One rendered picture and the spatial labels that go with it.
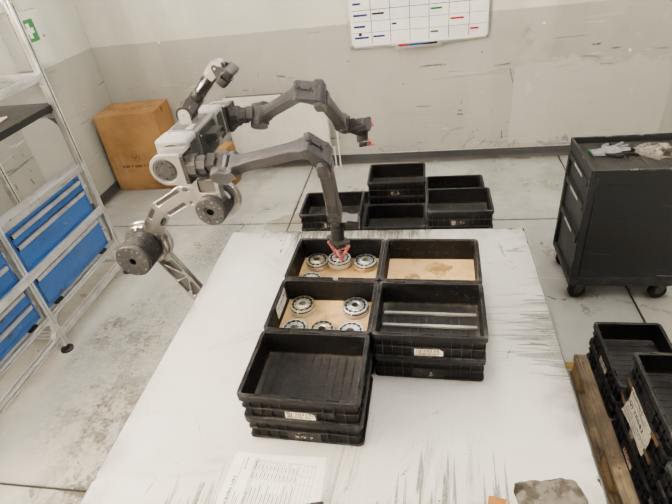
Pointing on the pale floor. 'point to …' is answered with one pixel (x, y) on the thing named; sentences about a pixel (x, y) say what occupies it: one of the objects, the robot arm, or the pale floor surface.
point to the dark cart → (615, 217)
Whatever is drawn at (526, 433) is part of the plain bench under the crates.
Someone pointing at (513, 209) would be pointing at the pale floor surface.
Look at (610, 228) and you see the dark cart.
